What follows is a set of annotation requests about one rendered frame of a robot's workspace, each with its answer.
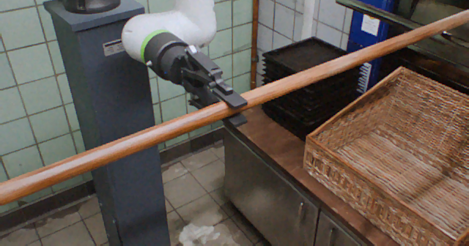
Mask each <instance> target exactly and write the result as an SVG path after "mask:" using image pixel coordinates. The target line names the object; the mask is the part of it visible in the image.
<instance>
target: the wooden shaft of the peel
mask: <svg viewBox="0 0 469 246"><path fill-rule="evenodd" d="M466 23H469V10H466V11H464V12H461V13H458V14H456V15H452V16H451V17H448V18H445V19H442V20H439V21H437V22H434V23H431V24H429V25H426V26H423V27H421V28H419V29H416V30H413V31H410V32H408V33H406V34H402V35H399V36H398V37H394V38H392V39H389V40H386V41H384V42H381V43H378V44H374V45H371V46H369V47H367V48H363V49H361V50H359V51H355V52H353V53H349V54H347V55H346V56H343V57H340V58H337V59H334V60H332V61H329V62H326V63H324V64H321V65H319V66H317V67H313V68H311V69H309V70H305V71H303V72H298V73H296V74H294V75H291V76H288V77H285V78H282V79H280V80H278V81H275V82H272V83H269V84H267V85H265V86H261V87H259V88H257V89H255V90H252V91H249V92H244V93H242V94H240V95H241V96H242V97H244V98H245V99H246V100H247V101H248V105H246V106H244V107H242V108H238V109H237V110H234V109H232V108H231V107H229V106H228V105H227V104H226V103H225V102H223V101H221V102H218V103H216V104H214V105H210V106H208V107H206V108H203V109H200V110H198V111H193V112H191V113H187V114H185V115H183V116H180V117H178V118H176V119H172V120H170V121H167V122H164V123H162V124H159V125H157V126H154V127H151V128H149V129H146V130H141V131H139V132H137V133H134V134H132V135H129V136H126V137H124V138H120V139H118V140H115V141H112V142H111V143H107V144H105V145H102V146H99V147H97V148H95V149H91V150H89V151H87V152H84V153H82V154H77V155H74V156H72V157H69V158H66V159H64V160H60V161H58V162H56V163H52V164H50V165H47V166H46V167H43V168H39V169H37V170H35V171H32V172H29V173H27V174H24V175H21V176H18V177H15V178H13V179H10V180H7V181H5V182H2V183H1V184H0V206H4V205H6V204H9V203H12V202H13V201H17V200H19V199H21V198H24V197H26V196H28V195H32V194H34V193H37V192H40V191H41V190H44V189H46V188H48V187H51V186H54V185H57V184H59V183H61V182H64V181H67V180H68V179H72V178H74V177H78V176H80V175H82V174H86V173H88V172H90V171H93V170H95V169H98V168H101V167H103V166H105V165H108V164H110V163H113V162H115V161H118V160H121V159H122V158H125V157H128V156H130V155H132V154H135V153H137V152H140V151H142V150H146V149H149V148H152V147H154V146H157V145H158V144H161V143H163V142H166V141H169V140H171V139H173V138H176V137H179V136H180V135H183V134H186V133H189V132H190V131H193V130H198V129H199V128H202V127H205V126H207V125H209V124H212V123H214V122H217V121H219V120H221V119H225V118H226V117H229V116H232V115H234V114H236V113H239V112H241V111H246V110H248V109H250V108H253V107H256V106H257V105H260V104H262V103H266V102H267V101H270V100H273V99H275V98H277V97H280V96H282V95H284V94H287V93H290V92H294V91H296V90H298V89H301V88H303V87H305V86H309V85H311V84H313V83H316V82H318V81H321V80H323V79H325V78H328V77H331V76H332V75H336V74H338V73H340V72H344V71H345V70H348V69H352V68H354V67H357V66H359V65H362V64H365V63H367V62H370V61H372V60H375V59H377V58H379V57H381V56H384V55H386V54H389V53H392V52H394V51H397V50H399V49H402V48H405V47H407V46H409V45H412V44H414V43H416V42H419V41H422V40H425V39H426V38H429V37H432V36H434V35H436V34H441V33H443V32H445V31H449V30H451V29H454V28H456V27H458V26H461V25H464V24H466Z"/></svg>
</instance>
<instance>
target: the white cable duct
mask: <svg viewBox="0 0 469 246"><path fill-rule="evenodd" d="M314 1H315V0H304V7H303V21H302V29H301V37H300V40H304V39H306V38H309V37H311V27H312V20H313V13H314Z"/></svg>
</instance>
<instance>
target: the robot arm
mask: <svg viewBox="0 0 469 246"><path fill-rule="evenodd" d="M120 4H121V0H64V8H65V9H66V10H67V11H68V12H71V13H75V14H82V15H90V14H98V13H102V12H107V11H110V10H113V9H115V8H117V7H118V6H119V5H120ZM216 33H217V20H216V15H215V3H214V0H174V9H172V10H169V11H165V12H156V13H151V14H143V15H137V16H135V17H133V18H131V19H130V20H129V21H128V22H127V23H126V25H125V27H124V29H123V30H122V44H123V47H124V49H125V50H126V51H127V53H128V54H129V55H130V56H131V57H133V58H134V59H135V60H136V61H139V62H142V63H144V64H145V65H147V66H148V68H150V69H151V70H152V71H153V72H155V73H156V74H157V75H158V76H159V77H160V78H162V79H164V80H165V81H171V82H172V83H173V84H176V85H178V86H182V87H183V88H184V89H185V91H186V92H189V94H190V96H191V97H190V99H189V100H188V104H189V105H191V106H194V107H196V108H197V109H199V110H200V109H203V108H206V107H208V106H210V105H214V104H216V103H219V102H220V100H219V99H221V100H222V101H223V102H225V103H226V104H227V105H228V106H229V107H231V108H232V109H234V110H237V109H238V108H242V107H244V106H246V105H248V101H247V100H246V99H245V98H244V97H242V96H241V95H239V94H238V93H237V92H235V91H234V90H233V88H232V87H231V86H230V85H228V84H227V83H225V81H224V79H223V78H222V77H221V74H223V71H222V69H221V68H220V67H219V66H218V65H217V64H216V63H215V62H214V61H212V60H211V59H210V58H209V57H208V56H206V55H205V54H203V53H202V52H201V51H200V50H199V49H200V48H203V47H205V46H207V45H209V44H210V43H211V42H212V41H213V39H214V37H215V35H216ZM211 70H213V71H211ZM207 86H209V88H207ZM215 88H216V89H215ZM211 89H213V92H211V91H210V90H211ZM217 96H218V97H217ZM224 121H227V122H228V123H229V124H230V125H231V126H233V128H237V127H239V126H241V125H243V124H246V123H248V119H247V118H246V117H245V116H244V115H242V114H241V113H240V112H239V113H236V114H234V115H232V116H229V117H226V118H225V119H224Z"/></svg>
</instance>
